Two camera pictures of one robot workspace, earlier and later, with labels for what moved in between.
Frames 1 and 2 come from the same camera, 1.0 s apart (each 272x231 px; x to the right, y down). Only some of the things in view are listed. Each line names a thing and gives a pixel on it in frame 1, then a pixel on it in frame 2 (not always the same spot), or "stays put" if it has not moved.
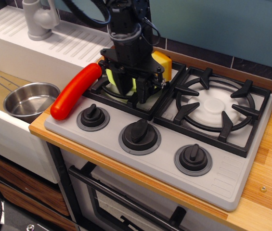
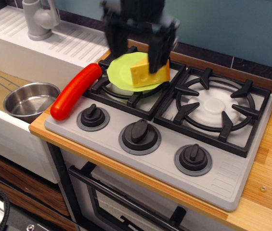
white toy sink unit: (7, 52) stays put
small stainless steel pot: (27, 101) stays put
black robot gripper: (132, 53) -> (117, 14)
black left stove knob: (93, 118) stays put
